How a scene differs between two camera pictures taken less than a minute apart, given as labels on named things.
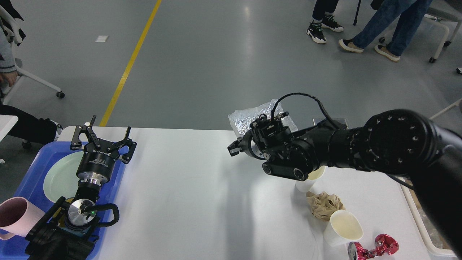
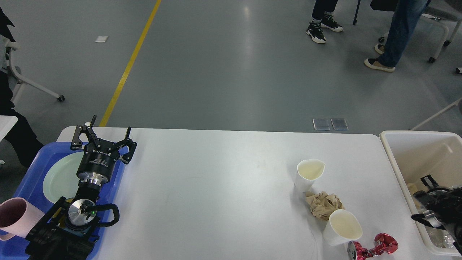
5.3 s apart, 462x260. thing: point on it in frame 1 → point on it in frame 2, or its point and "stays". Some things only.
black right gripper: [251, 143] → [447, 202]
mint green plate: [61, 181] stays
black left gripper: [95, 164] stays
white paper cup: [343, 228] stays
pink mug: [17, 216] stays
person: [29, 128] → [29, 147]
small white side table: [7, 122] stays
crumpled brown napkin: [323, 205] stays
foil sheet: [240, 120] → [441, 238]
